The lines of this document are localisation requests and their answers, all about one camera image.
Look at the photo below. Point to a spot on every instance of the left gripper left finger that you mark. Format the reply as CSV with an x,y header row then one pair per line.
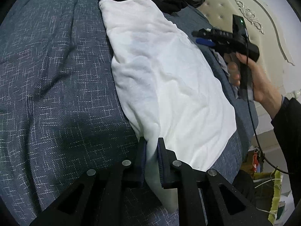
x,y
97,196

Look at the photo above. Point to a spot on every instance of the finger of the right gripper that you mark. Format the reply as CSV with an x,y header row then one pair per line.
x,y
202,33
205,42

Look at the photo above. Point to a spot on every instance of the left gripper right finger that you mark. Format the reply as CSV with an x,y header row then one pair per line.
x,y
204,198

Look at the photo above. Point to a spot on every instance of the white and black shirt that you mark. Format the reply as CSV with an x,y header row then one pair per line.
x,y
166,89

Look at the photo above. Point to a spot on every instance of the black sleeve right forearm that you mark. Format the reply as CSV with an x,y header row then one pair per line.
x,y
286,125

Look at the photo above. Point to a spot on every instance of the person's right hand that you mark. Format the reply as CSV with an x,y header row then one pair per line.
x,y
264,92

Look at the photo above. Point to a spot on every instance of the grey garment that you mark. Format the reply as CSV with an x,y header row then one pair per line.
x,y
224,67

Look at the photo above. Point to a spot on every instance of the cream headboard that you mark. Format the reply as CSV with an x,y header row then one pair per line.
x,y
264,31

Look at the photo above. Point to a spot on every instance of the clutter pile beside bed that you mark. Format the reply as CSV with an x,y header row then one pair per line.
x,y
273,195

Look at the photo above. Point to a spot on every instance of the blue-grey bed sheet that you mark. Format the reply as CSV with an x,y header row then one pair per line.
x,y
60,114

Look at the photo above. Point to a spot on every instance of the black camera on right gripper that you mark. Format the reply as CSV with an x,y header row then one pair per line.
x,y
239,28

